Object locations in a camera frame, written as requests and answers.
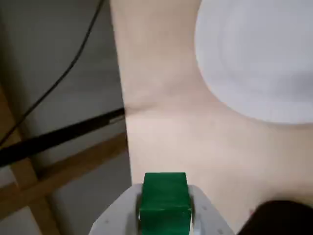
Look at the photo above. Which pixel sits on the green cube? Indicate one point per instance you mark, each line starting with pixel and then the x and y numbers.
pixel 165 198

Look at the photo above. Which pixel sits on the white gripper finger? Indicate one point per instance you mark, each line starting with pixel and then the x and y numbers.
pixel 117 213
pixel 207 215

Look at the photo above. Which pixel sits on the wooden furniture frame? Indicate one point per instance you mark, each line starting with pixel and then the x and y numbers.
pixel 61 169

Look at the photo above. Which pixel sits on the black metal bar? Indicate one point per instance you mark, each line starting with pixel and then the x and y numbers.
pixel 61 135

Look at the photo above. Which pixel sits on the white paper plate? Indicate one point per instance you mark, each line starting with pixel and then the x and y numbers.
pixel 256 61

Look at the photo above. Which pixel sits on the black round bin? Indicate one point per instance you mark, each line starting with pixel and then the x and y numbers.
pixel 281 220

